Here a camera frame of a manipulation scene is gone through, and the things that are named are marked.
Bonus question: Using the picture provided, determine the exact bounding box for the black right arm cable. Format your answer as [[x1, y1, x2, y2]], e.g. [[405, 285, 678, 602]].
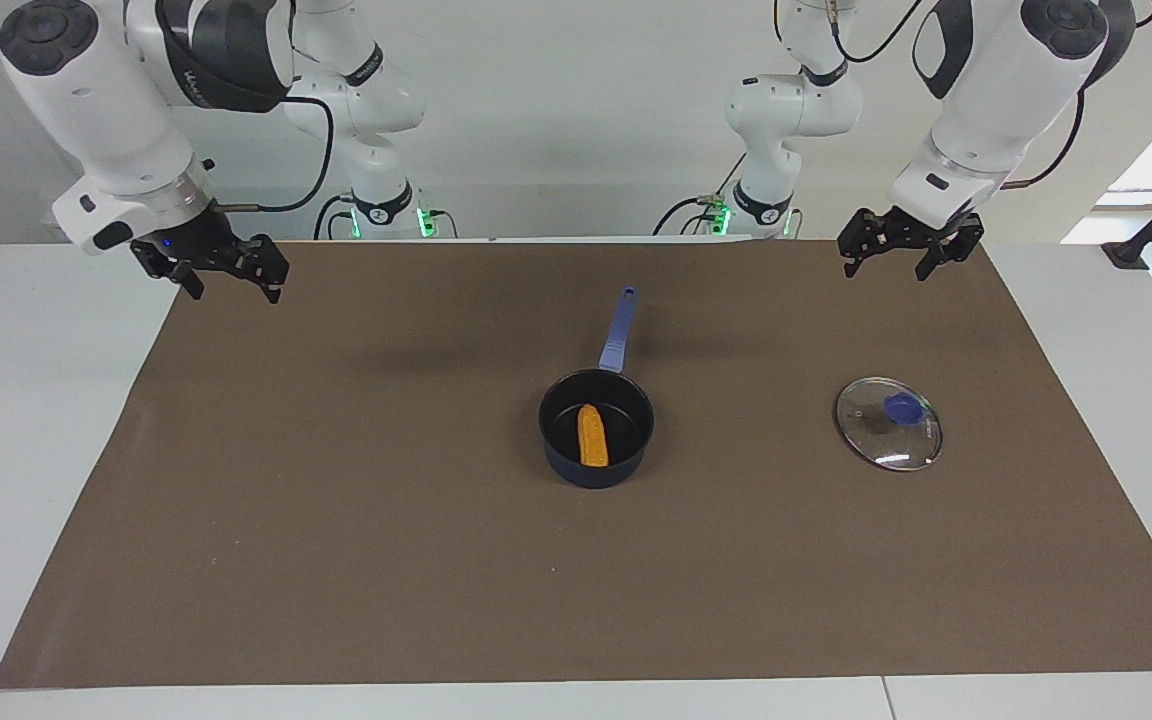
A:
[[210, 94, 338, 214]]

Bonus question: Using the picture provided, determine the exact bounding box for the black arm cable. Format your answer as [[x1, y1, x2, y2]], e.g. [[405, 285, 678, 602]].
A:
[[210, 94, 338, 214], [998, 88, 1088, 192]]

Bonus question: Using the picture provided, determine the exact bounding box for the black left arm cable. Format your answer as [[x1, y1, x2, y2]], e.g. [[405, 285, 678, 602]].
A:
[[998, 88, 1088, 192]]

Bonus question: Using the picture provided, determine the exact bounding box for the black base cable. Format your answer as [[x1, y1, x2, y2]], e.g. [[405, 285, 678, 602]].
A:
[[650, 150, 749, 239], [312, 193, 359, 242]]

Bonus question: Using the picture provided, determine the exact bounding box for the brown table mat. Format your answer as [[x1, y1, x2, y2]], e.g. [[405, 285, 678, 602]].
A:
[[0, 240, 1152, 691]]

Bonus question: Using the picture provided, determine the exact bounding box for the glass lid with blue knob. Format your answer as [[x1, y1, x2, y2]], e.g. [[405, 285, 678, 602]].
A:
[[834, 376, 945, 473]]

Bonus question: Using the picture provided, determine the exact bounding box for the dark blue saucepan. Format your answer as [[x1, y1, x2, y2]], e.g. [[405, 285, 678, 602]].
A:
[[538, 287, 656, 490]]

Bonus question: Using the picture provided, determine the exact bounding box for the orange toy corn cob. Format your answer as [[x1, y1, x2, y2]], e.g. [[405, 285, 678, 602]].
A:
[[576, 403, 611, 469]]

